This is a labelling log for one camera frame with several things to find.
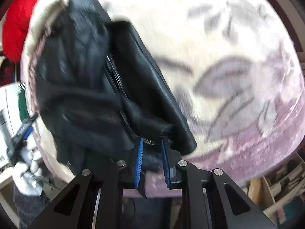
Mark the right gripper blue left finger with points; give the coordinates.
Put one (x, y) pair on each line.
(139, 176)

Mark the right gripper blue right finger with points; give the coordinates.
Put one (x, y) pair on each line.
(170, 159)

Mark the black leather jacket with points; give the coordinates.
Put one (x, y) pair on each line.
(98, 89)

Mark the white gloved left hand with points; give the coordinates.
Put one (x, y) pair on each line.
(25, 176)

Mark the wooden storage shelf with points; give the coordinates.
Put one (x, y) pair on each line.
(280, 193)

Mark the red cloth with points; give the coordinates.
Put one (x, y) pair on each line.
(15, 28)

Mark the floral plush bed blanket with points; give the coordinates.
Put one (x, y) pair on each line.
(231, 66)

